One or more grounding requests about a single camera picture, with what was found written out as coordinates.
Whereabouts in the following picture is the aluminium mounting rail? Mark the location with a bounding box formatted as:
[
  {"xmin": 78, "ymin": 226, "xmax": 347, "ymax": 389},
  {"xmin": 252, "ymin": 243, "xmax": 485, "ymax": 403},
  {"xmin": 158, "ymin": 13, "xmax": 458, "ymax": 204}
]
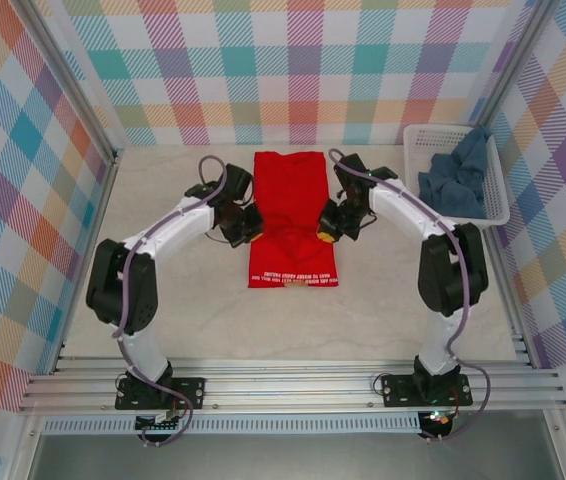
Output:
[{"xmin": 17, "ymin": 357, "xmax": 566, "ymax": 414}]

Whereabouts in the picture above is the blue t-shirt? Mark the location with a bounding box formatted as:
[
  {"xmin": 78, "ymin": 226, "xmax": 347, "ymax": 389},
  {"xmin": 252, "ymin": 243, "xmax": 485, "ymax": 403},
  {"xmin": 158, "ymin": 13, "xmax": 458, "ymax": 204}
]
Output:
[{"xmin": 416, "ymin": 124, "xmax": 494, "ymax": 220}]

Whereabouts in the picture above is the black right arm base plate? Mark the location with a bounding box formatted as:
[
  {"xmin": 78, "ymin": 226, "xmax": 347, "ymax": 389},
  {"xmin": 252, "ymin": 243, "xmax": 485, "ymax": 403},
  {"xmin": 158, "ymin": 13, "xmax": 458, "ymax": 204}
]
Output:
[{"xmin": 381, "ymin": 373, "xmax": 474, "ymax": 407}]

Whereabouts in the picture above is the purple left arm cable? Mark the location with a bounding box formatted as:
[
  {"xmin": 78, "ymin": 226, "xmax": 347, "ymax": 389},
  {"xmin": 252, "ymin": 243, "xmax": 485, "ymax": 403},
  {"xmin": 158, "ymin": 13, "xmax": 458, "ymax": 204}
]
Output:
[{"xmin": 112, "ymin": 155, "xmax": 230, "ymax": 448}]

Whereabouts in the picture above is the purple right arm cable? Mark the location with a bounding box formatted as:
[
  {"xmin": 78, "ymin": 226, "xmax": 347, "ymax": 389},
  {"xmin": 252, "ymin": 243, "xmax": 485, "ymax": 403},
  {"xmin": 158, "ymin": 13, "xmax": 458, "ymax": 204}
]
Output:
[{"xmin": 327, "ymin": 147, "xmax": 493, "ymax": 444}]

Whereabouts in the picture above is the aluminium frame post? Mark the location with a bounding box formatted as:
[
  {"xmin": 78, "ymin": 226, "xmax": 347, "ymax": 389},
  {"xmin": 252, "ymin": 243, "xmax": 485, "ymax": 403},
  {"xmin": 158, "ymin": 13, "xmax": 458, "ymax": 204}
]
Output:
[
  {"xmin": 21, "ymin": 0, "xmax": 124, "ymax": 166},
  {"xmin": 467, "ymin": 0, "xmax": 559, "ymax": 131}
]

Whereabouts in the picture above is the slotted grey cable duct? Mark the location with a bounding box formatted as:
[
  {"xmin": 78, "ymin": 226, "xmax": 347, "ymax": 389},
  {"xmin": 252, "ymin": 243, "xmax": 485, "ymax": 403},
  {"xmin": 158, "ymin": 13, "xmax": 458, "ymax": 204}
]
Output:
[{"xmin": 42, "ymin": 418, "xmax": 422, "ymax": 435}]

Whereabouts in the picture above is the white plastic basket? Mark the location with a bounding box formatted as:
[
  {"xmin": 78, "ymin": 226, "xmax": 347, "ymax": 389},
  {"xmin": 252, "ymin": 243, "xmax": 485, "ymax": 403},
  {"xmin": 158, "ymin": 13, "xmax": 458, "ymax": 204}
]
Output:
[{"xmin": 402, "ymin": 123, "xmax": 512, "ymax": 227}]

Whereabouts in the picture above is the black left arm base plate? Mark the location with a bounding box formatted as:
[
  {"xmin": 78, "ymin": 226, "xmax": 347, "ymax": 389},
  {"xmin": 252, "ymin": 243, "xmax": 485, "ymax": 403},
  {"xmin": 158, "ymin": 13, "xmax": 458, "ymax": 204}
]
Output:
[{"xmin": 114, "ymin": 377, "xmax": 208, "ymax": 412}]

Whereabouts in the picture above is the grey metal panel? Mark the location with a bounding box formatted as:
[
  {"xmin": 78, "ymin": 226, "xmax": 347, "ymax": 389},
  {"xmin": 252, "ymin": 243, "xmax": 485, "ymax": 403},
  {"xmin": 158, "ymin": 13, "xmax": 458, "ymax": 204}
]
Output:
[{"xmin": 27, "ymin": 433, "xmax": 564, "ymax": 480}]

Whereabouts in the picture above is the small controller board with wires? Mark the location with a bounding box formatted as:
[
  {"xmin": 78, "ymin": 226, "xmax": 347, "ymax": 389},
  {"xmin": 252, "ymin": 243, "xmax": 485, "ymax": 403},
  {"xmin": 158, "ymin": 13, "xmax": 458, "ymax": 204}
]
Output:
[
  {"xmin": 135, "ymin": 413, "xmax": 185, "ymax": 434},
  {"xmin": 420, "ymin": 409, "xmax": 458, "ymax": 439}
]

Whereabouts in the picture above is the red t-shirt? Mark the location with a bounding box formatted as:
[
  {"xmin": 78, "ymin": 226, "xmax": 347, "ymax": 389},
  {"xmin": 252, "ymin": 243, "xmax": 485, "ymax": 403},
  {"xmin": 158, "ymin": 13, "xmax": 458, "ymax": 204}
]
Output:
[{"xmin": 246, "ymin": 151, "xmax": 340, "ymax": 291}]

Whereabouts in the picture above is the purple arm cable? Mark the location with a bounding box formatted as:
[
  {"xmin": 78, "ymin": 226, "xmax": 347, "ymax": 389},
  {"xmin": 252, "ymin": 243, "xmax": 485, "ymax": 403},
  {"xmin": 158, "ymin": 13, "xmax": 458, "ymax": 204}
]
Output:
[
  {"xmin": 112, "ymin": 155, "xmax": 230, "ymax": 448},
  {"xmin": 327, "ymin": 147, "xmax": 493, "ymax": 444}
]

